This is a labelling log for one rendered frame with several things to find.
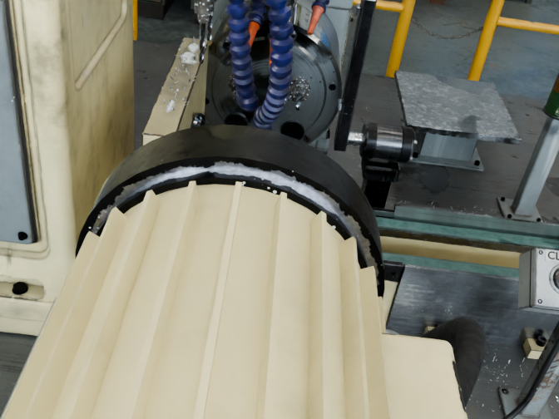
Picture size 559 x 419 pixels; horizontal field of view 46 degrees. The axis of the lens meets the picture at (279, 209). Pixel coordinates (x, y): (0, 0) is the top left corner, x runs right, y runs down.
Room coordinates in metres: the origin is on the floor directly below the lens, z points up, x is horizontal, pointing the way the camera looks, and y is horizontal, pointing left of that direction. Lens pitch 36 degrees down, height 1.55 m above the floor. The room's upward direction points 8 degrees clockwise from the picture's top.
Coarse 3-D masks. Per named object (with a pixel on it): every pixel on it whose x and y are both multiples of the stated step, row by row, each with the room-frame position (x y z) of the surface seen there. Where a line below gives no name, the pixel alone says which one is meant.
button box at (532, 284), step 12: (528, 252) 0.65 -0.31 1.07; (540, 252) 0.63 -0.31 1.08; (552, 252) 0.63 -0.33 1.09; (528, 264) 0.64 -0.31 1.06; (540, 264) 0.62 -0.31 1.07; (552, 264) 0.62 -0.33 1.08; (528, 276) 0.62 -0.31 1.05; (540, 276) 0.61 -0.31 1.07; (552, 276) 0.61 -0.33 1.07; (528, 288) 0.61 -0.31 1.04; (540, 288) 0.60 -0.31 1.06; (552, 288) 0.60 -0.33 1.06; (528, 300) 0.60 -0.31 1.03; (540, 300) 0.59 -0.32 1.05; (552, 300) 0.59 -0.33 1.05; (540, 312) 0.61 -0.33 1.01; (552, 312) 0.61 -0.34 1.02
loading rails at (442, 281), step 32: (384, 224) 0.87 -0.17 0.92; (416, 224) 0.88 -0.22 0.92; (448, 224) 0.90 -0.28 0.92; (480, 224) 0.90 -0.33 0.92; (512, 224) 0.91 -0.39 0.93; (544, 224) 0.92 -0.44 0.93; (384, 256) 0.79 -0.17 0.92; (416, 256) 0.80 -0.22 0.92; (448, 256) 0.87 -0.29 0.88; (480, 256) 0.87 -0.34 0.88; (512, 256) 0.87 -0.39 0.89; (416, 288) 0.75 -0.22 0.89; (448, 288) 0.76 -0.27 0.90; (480, 288) 0.76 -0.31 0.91; (512, 288) 0.76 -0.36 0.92; (384, 320) 0.76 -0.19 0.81; (416, 320) 0.75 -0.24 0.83; (448, 320) 0.76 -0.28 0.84; (480, 320) 0.76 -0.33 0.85; (512, 320) 0.76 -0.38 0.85; (544, 320) 0.76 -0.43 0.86
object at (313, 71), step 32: (224, 32) 1.04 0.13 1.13; (256, 32) 1.03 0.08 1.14; (320, 32) 1.08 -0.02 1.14; (224, 64) 1.03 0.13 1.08; (256, 64) 1.03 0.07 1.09; (320, 64) 1.04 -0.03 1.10; (224, 96) 1.03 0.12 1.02; (288, 96) 1.03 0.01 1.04; (320, 96) 1.03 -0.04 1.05; (288, 128) 1.03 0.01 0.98; (320, 128) 1.04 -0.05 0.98
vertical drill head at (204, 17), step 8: (200, 0) 0.77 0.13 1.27; (208, 0) 0.77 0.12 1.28; (288, 0) 0.77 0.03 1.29; (296, 0) 0.78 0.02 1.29; (200, 8) 0.77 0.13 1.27; (208, 8) 0.77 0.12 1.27; (200, 16) 0.77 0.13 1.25; (208, 16) 0.78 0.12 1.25; (200, 24) 0.78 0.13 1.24; (208, 24) 0.86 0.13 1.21; (200, 32) 0.78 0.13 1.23; (208, 32) 0.85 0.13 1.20; (200, 40) 0.78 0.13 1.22; (208, 40) 0.86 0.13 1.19; (200, 48) 0.78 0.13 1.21; (200, 56) 0.78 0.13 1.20
